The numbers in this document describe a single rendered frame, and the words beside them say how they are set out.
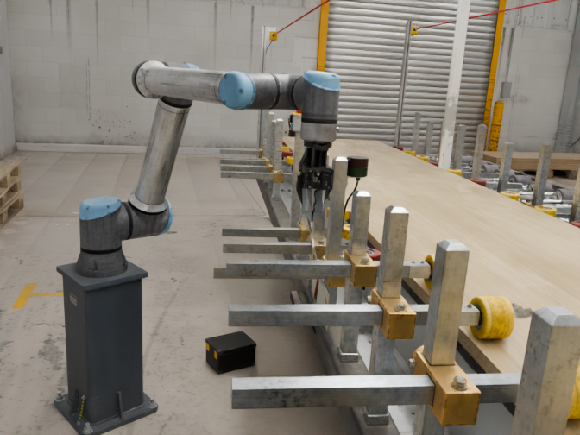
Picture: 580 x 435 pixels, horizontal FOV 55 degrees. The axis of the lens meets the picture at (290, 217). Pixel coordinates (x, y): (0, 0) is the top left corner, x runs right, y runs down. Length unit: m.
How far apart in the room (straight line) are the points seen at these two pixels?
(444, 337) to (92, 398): 1.72
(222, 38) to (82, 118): 2.54
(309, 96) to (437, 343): 0.74
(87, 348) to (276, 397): 1.53
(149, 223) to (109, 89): 7.26
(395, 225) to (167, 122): 1.14
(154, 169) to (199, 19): 7.41
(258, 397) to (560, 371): 0.38
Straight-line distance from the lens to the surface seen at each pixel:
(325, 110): 1.37
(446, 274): 0.80
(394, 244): 1.04
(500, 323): 1.11
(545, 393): 0.62
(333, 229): 1.53
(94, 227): 2.15
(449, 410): 0.81
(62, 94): 9.48
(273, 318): 1.00
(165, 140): 2.02
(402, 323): 1.02
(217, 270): 1.50
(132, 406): 2.45
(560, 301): 1.42
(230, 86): 1.38
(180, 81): 1.61
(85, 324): 2.21
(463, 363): 1.28
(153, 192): 2.14
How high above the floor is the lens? 1.36
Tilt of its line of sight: 14 degrees down
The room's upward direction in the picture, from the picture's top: 3 degrees clockwise
